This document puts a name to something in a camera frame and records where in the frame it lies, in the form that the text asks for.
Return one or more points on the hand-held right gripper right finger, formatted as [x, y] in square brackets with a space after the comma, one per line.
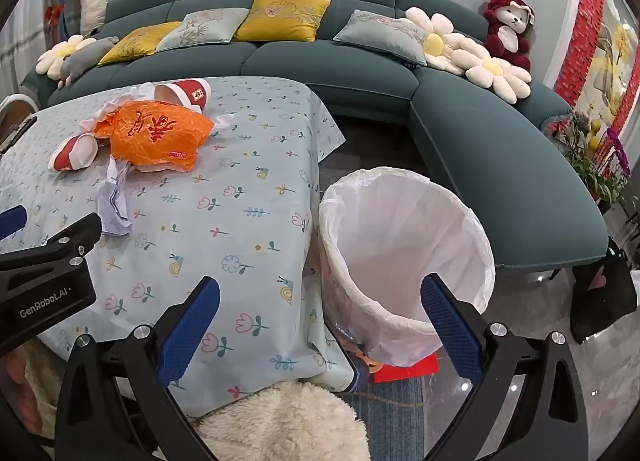
[452, 331]

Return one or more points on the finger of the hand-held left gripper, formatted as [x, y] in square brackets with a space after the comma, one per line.
[10, 223]
[75, 241]

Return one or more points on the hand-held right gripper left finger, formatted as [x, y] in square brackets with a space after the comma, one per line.
[192, 326]

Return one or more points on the white paper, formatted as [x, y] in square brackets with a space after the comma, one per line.
[112, 206]

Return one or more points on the bin with white liner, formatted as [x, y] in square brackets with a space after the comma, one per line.
[400, 251]

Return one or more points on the orange plastic bag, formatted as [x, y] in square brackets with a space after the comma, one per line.
[155, 133]

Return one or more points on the red packet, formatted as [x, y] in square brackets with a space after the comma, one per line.
[410, 371]

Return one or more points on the red paper cup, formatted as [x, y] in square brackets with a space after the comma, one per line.
[187, 91]
[75, 151]

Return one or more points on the wooden chair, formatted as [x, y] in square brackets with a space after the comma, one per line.
[15, 126]

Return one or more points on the blue rug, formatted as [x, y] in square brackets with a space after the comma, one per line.
[395, 421]

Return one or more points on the fluffy white stool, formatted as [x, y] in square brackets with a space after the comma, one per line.
[280, 421]

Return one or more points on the floral tablecloth table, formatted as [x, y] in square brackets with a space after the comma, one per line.
[225, 181]

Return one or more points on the black bag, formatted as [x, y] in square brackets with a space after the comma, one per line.
[600, 306]

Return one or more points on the white flower cushion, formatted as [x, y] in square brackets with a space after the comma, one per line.
[434, 43]
[492, 70]
[60, 53]

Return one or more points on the white sheer curtain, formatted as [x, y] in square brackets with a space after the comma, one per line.
[22, 46]

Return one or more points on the grey plush toy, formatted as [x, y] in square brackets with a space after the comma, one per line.
[87, 58]

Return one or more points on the yellow embroidered cushion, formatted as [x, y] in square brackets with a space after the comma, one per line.
[280, 16]
[135, 43]

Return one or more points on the red knot ornament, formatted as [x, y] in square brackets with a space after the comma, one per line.
[53, 12]

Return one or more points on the green potted plant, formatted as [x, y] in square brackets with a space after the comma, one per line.
[587, 161]

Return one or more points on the purple orchid plant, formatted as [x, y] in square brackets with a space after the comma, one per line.
[620, 151]

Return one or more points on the grey-blue embroidered cushion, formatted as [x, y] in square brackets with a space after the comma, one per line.
[200, 28]
[380, 33]

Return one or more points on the teal corner sofa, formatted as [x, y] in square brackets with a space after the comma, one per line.
[350, 61]

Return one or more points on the red bear plush toy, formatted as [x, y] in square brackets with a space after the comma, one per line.
[507, 23]

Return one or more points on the red-bordered wall mural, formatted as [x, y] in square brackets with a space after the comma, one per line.
[590, 16]

